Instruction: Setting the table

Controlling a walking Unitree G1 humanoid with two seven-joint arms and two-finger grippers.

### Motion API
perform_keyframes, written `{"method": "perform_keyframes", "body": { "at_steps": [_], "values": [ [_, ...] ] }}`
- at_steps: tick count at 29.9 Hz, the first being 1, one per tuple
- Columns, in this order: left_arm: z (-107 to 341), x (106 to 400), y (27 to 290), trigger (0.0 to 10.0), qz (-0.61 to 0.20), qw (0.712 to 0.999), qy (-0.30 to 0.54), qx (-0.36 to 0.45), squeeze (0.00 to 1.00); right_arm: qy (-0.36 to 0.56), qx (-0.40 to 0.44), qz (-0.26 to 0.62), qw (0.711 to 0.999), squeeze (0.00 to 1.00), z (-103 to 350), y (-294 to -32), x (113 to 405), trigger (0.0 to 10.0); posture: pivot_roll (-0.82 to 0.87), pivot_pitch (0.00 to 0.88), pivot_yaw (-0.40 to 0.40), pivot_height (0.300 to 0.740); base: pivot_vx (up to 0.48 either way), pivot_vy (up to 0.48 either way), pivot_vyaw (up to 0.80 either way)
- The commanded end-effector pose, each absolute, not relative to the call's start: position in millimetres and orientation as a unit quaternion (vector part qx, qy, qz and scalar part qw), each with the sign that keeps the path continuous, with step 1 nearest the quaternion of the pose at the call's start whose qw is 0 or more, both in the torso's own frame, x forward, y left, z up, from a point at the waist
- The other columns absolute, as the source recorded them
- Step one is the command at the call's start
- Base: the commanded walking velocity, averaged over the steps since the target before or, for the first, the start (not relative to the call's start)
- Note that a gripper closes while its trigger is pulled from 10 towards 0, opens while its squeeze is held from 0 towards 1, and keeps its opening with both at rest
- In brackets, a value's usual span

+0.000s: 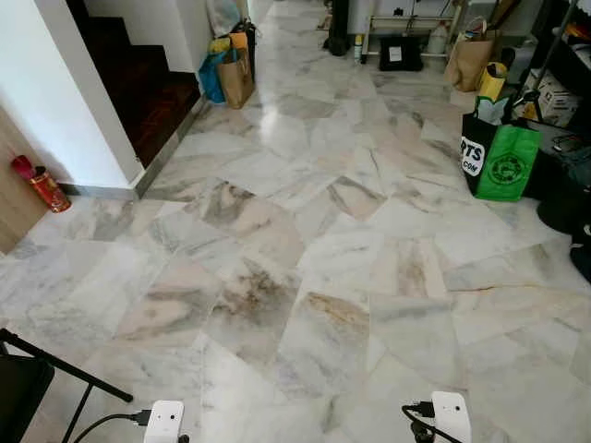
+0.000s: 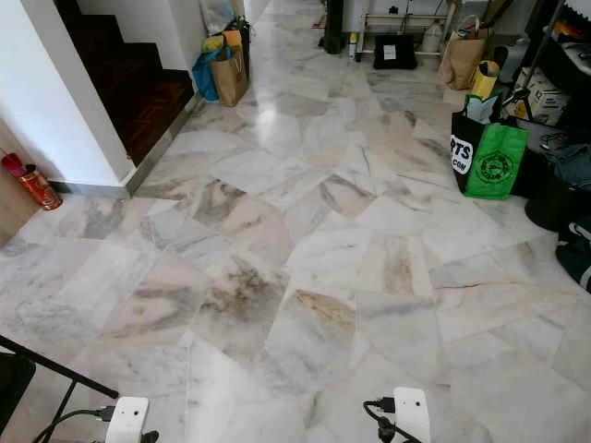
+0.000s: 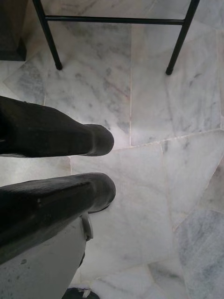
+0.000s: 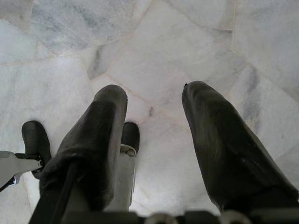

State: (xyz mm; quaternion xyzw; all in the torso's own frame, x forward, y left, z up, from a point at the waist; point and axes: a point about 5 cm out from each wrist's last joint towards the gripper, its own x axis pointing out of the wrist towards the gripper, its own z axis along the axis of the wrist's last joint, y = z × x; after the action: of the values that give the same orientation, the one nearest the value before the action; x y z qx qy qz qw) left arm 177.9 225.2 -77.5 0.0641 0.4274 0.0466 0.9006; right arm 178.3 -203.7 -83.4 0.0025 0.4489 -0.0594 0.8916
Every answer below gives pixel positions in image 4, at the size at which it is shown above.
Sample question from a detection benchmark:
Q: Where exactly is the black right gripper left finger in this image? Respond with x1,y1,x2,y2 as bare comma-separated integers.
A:
29,84,128,213

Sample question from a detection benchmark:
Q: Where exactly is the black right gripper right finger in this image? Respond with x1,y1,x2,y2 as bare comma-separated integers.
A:
181,80,299,212

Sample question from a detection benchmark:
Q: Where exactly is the black right robot foot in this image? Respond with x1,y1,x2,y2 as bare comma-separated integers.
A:
121,121,140,153

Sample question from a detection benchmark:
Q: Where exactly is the black robot foot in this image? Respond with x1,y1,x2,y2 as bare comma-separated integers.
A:
21,120,52,180
121,121,140,153

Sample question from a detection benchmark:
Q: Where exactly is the silver right robot leg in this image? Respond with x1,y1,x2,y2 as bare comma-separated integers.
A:
114,143,138,209

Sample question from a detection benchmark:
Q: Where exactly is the silver robot leg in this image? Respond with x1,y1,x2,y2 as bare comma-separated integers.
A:
114,143,138,209
0,150,44,192

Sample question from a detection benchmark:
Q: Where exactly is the black left robot foot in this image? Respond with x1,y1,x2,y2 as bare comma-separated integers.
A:
21,120,52,180

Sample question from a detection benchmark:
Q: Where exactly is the silver left robot leg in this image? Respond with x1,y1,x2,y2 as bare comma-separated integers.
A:
0,150,44,192

